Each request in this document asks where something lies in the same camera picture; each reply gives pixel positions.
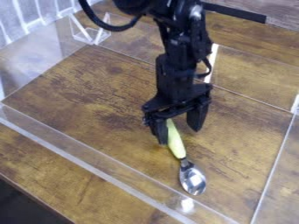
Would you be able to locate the black bar at table edge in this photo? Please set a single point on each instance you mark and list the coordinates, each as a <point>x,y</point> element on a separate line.
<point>251,16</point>

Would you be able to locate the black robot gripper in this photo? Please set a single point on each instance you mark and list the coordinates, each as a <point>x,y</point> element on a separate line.
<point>178,97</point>

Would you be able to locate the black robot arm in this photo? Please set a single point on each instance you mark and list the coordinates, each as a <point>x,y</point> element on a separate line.
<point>181,19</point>

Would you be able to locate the green handled metal spoon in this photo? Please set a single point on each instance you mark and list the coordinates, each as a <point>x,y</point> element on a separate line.
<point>191,176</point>

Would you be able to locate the clear acrylic tray enclosure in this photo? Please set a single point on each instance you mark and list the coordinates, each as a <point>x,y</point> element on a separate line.
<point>116,141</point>

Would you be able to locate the clear acrylic triangular bracket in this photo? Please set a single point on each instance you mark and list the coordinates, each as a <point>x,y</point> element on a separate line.
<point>87,35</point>

